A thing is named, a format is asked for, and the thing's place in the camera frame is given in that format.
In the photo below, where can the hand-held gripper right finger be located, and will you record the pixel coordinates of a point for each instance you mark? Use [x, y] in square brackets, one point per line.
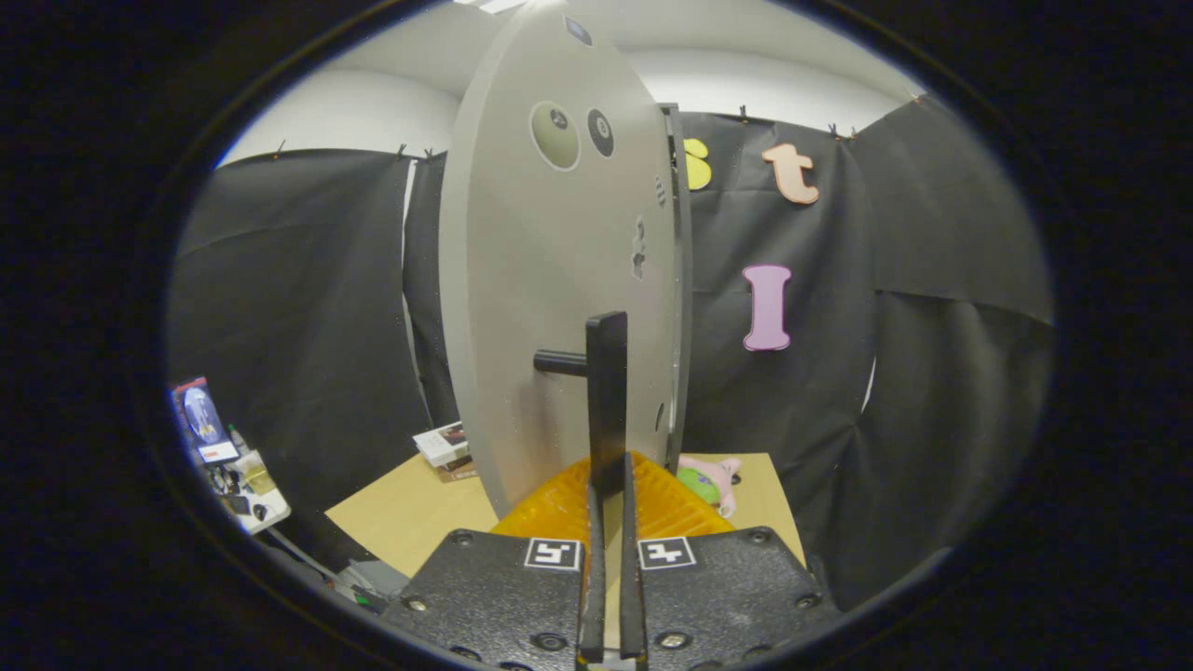
[632, 596]

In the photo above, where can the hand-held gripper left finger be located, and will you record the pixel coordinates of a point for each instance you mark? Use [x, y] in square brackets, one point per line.
[593, 596]

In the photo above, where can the beige shoe cabinet door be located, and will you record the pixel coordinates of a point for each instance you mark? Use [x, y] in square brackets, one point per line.
[541, 326]

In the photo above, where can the dark grey shoe cabinet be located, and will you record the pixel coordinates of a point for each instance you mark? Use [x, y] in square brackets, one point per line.
[683, 280]

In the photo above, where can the pink and green plush toy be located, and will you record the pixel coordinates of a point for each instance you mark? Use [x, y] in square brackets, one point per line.
[699, 485]

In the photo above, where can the brown book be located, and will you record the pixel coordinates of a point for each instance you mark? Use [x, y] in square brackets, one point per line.
[459, 472]

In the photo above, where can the white book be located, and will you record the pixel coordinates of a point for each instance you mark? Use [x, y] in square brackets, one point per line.
[438, 445]

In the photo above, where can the cluttered white side table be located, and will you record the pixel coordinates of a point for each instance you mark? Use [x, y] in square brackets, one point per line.
[266, 503]

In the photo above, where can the black backdrop cloth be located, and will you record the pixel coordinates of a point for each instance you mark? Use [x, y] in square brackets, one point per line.
[932, 373]

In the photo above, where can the blue printed box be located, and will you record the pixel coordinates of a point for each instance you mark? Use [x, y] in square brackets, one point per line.
[203, 419]

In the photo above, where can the row of black cloth clips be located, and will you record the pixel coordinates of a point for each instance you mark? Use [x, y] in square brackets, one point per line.
[743, 115]

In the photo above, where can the long ceiling light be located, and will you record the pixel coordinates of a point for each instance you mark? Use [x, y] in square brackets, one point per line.
[499, 5]

